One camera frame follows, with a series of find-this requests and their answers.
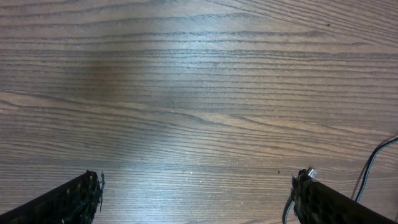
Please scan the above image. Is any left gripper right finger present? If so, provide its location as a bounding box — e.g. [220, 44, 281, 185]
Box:
[290, 169, 395, 224]

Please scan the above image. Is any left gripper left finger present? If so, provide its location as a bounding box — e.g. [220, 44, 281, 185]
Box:
[1, 171, 105, 224]

